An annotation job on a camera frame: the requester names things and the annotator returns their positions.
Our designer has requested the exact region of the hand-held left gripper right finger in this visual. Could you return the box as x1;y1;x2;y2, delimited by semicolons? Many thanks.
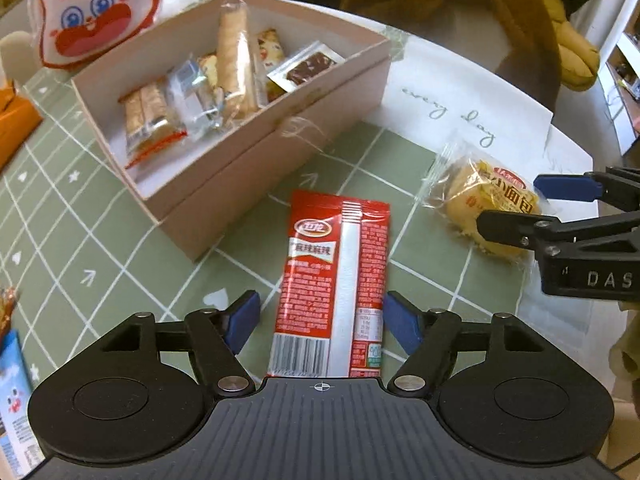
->
382;291;547;397

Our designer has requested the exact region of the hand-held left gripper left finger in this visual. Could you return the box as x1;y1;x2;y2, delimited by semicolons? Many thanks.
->
99;290;262;399

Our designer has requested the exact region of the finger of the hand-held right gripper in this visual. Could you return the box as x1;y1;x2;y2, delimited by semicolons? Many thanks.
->
475;209;640;252
532;167;640;209

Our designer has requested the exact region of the clear bread packet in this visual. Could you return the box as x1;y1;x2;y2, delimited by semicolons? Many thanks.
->
415;130;549;264

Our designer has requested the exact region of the red spicy snack packet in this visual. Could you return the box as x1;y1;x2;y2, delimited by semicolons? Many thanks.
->
265;190;392;380

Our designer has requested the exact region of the pink cardboard box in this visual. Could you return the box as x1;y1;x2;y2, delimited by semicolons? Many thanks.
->
70;0;393;263

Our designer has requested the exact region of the silver clear snack packet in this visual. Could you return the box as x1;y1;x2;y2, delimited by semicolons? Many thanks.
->
165;57;227;139

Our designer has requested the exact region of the brownie packet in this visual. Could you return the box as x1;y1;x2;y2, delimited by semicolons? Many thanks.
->
266;42;346;94

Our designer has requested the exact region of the clear egg roll packet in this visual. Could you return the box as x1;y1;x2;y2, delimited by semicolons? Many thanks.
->
215;0;262;124

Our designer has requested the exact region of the white shelf unit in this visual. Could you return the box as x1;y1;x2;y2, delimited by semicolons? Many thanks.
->
602;30;640;159

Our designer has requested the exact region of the green grid tablecloth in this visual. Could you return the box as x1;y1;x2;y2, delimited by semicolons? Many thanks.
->
0;0;597;480

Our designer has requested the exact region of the brown plush cloth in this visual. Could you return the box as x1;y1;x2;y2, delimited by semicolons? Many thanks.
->
340;0;564;114

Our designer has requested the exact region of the orange wafer biscuit packet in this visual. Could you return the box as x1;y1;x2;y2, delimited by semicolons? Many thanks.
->
118;80;189;171

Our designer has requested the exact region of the blue snack box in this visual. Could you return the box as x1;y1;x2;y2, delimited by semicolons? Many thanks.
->
0;330;47;480

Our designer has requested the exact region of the orange tissue pack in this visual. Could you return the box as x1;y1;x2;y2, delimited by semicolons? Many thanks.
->
0;80;45;171

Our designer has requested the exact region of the white red cartoon bag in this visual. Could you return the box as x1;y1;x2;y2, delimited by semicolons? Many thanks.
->
27;0;164;69

